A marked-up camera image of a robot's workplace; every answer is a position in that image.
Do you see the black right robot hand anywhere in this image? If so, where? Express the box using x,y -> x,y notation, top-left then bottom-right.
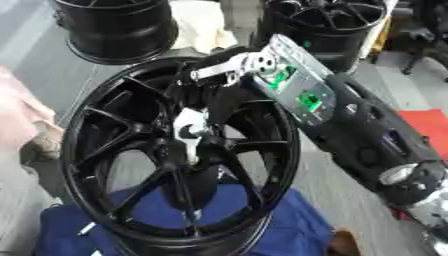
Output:
166,46 -> 280,127

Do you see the black spoked wheel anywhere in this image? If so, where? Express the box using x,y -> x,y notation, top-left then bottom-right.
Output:
59,55 -> 303,256

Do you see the black wheel rim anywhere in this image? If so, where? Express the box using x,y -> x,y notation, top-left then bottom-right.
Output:
52,0 -> 181,66
253,0 -> 391,74

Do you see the cream fabric sheet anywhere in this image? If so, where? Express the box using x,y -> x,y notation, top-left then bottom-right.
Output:
166,0 -> 240,55

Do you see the brown object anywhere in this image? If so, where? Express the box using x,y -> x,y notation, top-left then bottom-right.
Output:
325,229 -> 363,256

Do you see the pink fabric bundle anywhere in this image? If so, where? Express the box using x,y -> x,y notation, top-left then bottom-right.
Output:
0,65 -> 67,162

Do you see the red mat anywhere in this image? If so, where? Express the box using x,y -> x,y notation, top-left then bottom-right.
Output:
397,109 -> 448,162

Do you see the black office chair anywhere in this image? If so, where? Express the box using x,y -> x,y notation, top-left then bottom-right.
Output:
390,0 -> 448,84

